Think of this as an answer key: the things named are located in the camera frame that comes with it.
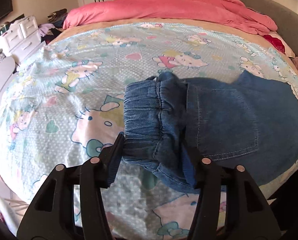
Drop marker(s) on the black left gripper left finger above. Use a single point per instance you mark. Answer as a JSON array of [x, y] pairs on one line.
[[69, 205]]

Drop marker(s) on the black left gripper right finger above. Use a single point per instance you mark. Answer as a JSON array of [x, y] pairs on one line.
[[230, 204]]

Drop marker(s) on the blue denim pants lace trim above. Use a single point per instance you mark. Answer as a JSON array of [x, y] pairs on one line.
[[251, 122]]

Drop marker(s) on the Hello Kitty light blue bedsheet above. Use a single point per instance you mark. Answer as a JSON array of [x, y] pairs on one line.
[[66, 102]]

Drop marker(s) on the red patterned pillow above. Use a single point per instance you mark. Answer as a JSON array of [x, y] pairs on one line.
[[279, 43]]

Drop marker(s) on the white drawer chest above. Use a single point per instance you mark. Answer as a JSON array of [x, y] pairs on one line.
[[21, 40]]

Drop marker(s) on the tan mattress blanket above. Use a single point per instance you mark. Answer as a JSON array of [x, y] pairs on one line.
[[144, 21]]

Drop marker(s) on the clothes pile beside bed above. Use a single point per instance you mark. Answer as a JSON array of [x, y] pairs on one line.
[[54, 27]]

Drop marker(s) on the grey headboard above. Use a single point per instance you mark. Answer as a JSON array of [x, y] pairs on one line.
[[285, 19]]

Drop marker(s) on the pink duvet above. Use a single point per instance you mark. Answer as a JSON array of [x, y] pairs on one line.
[[232, 13]]

